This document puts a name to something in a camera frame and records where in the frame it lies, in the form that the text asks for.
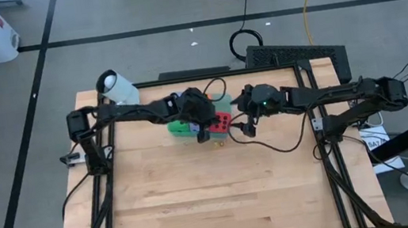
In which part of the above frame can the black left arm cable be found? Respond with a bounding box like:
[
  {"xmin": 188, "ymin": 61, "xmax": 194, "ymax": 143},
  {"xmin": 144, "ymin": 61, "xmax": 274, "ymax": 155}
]
[{"xmin": 201, "ymin": 77, "xmax": 229, "ymax": 104}]

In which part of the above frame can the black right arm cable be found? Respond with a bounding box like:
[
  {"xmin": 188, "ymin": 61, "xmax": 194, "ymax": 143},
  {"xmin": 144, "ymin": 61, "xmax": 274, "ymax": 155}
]
[{"xmin": 224, "ymin": 103, "xmax": 314, "ymax": 162}]

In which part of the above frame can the green foam die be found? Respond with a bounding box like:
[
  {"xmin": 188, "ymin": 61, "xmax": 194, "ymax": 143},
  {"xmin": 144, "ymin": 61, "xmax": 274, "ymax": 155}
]
[{"xmin": 166, "ymin": 118, "xmax": 192, "ymax": 140}]

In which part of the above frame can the purple foam die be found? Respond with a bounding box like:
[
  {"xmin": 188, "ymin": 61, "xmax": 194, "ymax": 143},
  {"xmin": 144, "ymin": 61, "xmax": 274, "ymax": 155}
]
[{"xmin": 188, "ymin": 120, "xmax": 203, "ymax": 135}]

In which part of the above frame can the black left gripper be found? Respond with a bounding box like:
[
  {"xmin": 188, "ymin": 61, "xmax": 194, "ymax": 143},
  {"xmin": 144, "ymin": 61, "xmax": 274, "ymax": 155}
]
[{"xmin": 175, "ymin": 83, "xmax": 222, "ymax": 146}]

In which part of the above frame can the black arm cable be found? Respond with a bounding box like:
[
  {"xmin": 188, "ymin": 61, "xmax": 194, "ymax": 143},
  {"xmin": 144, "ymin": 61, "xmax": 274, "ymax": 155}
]
[
  {"xmin": 224, "ymin": 103, "xmax": 314, "ymax": 162},
  {"xmin": 201, "ymin": 77, "xmax": 229, "ymax": 104}
]

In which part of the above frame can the red foam die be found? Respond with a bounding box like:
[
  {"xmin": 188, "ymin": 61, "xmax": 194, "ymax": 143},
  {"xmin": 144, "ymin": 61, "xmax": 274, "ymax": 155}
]
[{"xmin": 206, "ymin": 108, "xmax": 235, "ymax": 136}]

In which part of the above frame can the white cylindrical camera on stand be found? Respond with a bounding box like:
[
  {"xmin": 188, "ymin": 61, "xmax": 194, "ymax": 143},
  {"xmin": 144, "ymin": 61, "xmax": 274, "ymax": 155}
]
[{"xmin": 93, "ymin": 65, "xmax": 143, "ymax": 110}]

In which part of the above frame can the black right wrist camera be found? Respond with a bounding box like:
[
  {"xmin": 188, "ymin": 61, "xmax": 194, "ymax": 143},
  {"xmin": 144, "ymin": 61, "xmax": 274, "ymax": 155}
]
[{"xmin": 252, "ymin": 82, "xmax": 286, "ymax": 113}]

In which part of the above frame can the black perforated computer case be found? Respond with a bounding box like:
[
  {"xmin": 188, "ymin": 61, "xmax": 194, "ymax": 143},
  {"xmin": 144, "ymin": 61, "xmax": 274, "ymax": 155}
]
[{"xmin": 242, "ymin": 32, "xmax": 353, "ymax": 98}]

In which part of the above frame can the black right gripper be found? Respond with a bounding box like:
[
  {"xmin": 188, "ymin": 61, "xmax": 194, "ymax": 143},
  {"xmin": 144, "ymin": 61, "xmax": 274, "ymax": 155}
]
[{"xmin": 227, "ymin": 83, "xmax": 263, "ymax": 141}]

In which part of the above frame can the black coiled floor cable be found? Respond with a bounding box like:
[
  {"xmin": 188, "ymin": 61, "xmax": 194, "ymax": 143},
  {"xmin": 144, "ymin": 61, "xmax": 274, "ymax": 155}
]
[{"xmin": 223, "ymin": 0, "xmax": 265, "ymax": 63}]

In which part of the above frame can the black metal table frame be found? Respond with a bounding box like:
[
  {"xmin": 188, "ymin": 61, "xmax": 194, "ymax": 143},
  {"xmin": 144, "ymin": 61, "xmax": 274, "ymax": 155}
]
[{"xmin": 43, "ymin": 49, "xmax": 395, "ymax": 228}]

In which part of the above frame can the white labelled box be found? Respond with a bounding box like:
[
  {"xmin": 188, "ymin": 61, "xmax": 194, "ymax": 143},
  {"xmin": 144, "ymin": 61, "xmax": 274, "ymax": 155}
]
[{"xmin": 357, "ymin": 122, "xmax": 407, "ymax": 176}]

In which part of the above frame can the teal translucent plastic bin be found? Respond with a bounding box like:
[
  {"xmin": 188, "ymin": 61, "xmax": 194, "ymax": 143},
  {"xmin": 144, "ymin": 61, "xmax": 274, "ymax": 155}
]
[{"xmin": 163, "ymin": 89, "xmax": 238, "ymax": 147}]

